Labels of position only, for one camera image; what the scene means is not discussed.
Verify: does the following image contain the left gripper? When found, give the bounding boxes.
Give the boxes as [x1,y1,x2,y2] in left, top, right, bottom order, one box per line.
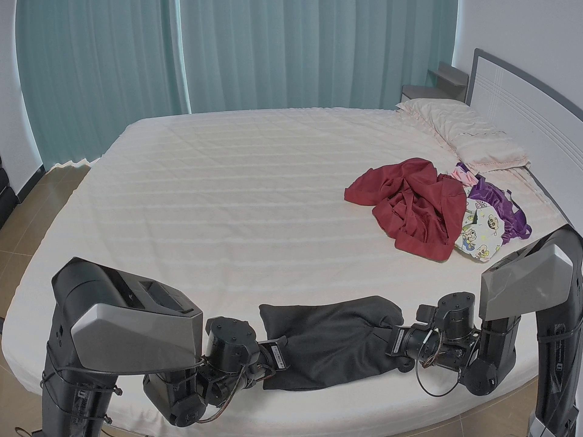
[262,339,290,372]

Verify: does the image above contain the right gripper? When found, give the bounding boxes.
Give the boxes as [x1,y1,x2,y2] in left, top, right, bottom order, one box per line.
[386,326,413,358]

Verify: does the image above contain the black T-shirt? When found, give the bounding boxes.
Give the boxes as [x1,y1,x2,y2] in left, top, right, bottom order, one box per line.
[259,295,406,391]

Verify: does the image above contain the bed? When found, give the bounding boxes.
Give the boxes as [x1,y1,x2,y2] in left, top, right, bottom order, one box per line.
[0,47,583,427]

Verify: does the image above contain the white printed garment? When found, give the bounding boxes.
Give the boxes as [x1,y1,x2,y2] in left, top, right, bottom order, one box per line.
[455,201,506,263]

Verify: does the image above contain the dark red garment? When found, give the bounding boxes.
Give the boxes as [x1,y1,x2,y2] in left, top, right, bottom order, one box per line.
[344,158,467,263]

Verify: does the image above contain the purple satin garment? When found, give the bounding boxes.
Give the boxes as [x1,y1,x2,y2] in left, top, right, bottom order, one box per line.
[458,162,533,247]

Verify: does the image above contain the pink garment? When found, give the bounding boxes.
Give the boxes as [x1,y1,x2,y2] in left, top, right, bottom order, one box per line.
[451,164,479,188]

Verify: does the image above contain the pale pink pillow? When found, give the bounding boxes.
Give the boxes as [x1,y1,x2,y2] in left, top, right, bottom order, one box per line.
[395,97,531,174]

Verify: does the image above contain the grey bedside table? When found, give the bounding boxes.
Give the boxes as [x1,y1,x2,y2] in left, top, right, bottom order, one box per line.
[401,61,470,104]

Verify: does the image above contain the blue-green curtain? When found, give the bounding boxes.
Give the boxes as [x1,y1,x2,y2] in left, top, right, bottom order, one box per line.
[173,0,458,110]
[16,0,191,169]

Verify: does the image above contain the black cable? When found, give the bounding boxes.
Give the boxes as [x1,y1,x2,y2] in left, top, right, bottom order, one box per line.
[415,358,463,398]

